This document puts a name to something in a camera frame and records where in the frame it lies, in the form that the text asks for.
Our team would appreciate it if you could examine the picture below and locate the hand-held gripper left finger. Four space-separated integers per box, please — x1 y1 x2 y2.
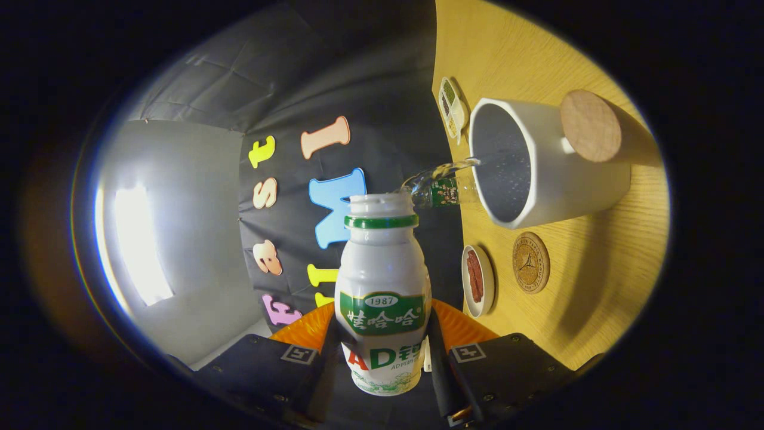
196 302 344 428

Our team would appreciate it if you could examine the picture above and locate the wooden table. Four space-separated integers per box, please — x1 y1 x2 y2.
431 0 670 371

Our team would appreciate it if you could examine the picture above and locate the black backdrop cloth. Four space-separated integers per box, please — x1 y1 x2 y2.
128 0 466 328

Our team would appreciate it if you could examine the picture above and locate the white round plate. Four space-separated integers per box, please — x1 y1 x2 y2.
461 245 495 318

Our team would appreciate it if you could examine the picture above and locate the white juice bottle green label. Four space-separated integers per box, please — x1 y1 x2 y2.
334 193 432 397

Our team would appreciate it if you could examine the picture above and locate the clear plastic water bottle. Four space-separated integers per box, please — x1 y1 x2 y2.
400 157 482 208

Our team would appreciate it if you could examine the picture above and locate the white divided dish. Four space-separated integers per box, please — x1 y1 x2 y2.
438 76 470 146

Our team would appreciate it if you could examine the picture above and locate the round cork coaster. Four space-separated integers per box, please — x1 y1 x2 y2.
512 232 551 294

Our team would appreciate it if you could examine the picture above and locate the white cup with wooden handle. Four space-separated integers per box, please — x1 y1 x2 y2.
469 90 663 231

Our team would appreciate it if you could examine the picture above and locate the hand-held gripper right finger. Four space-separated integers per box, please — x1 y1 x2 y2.
426 299 578 428

